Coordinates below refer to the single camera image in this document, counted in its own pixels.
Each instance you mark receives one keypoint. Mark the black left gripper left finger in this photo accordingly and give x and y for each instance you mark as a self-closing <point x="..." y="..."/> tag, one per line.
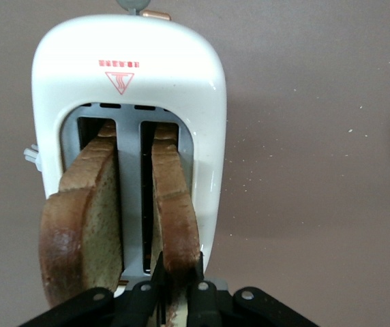
<point x="137" y="306"/>

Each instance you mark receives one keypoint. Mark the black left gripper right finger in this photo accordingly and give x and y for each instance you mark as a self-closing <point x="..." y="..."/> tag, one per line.
<point x="208" y="306"/>

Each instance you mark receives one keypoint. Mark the brown bread slice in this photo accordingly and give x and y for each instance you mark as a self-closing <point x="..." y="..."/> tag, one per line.
<point x="89" y="221"/>
<point x="174" y="204"/>

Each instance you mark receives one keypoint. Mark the cream white toaster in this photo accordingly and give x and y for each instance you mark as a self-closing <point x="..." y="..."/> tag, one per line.
<point x="130" y="44"/>

